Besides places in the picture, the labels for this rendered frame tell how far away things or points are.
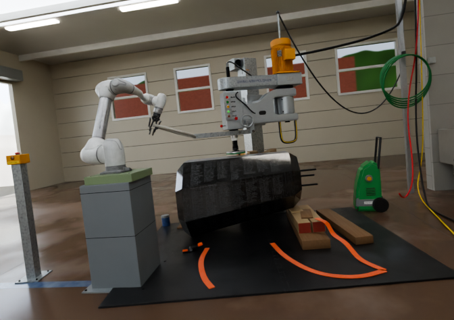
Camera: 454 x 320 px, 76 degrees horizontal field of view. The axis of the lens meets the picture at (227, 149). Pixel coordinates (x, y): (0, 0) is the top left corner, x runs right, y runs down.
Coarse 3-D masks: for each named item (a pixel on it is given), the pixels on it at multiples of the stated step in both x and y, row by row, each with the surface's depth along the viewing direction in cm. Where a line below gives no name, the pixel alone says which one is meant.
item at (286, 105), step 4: (280, 100) 337; (284, 100) 335; (288, 100) 334; (292, 100) 336; (280, 104) 338; (284, 104) 335; (288, 104) 335; (292, 104) 336; (280, 108) 338; (284, 108) 335; (288, 108) 335; (292, 108) 336; (280, 112) 339; (284, 112) 336; (288, 112) 335; (292, 112) 338
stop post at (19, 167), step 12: (12, 156) 244; (24, 156) 250; (12, 168) 247; (24, 168) 251; (24, 180) 250; (24, 192) 249; (24, 204) 248; (24, 216) 249; (24, 228) 250; (24, 240) 250; (36, 240) 258; (24, 252) 251; (36, 252) 256; (36, 264) 255; (24, 276) 257; (36, 276) 253
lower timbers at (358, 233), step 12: (288, 216) 334; (324, 216) 321; (336, 216) 314; (336, 228) 291; (348, 228) 275; (360, 228) 272; (300, 240) 262; (312, 240) 252; (324, 240) 251; (360, 240) 253; (372, 240) 253
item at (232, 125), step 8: (232, 96) 318; (240, 96) 320; (232, 104) 318; (240, 104) 320; (232, 112) 319; (240, 112) 321; (224, 120) 325; (232, 120) 319; (240, 120) 321; (224, 128) 329; (232, 128) 319; (240, 128) 322
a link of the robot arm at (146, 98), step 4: (136, 88) 265; (132, 92) 261; (136, 92) 266; (140, 92) 271; (140, 96) 276; (144, 96) 298; (148, 96) 303; (152, 96) 306; (144, 100) 302; (148, 100) 303; (148, 104) 307
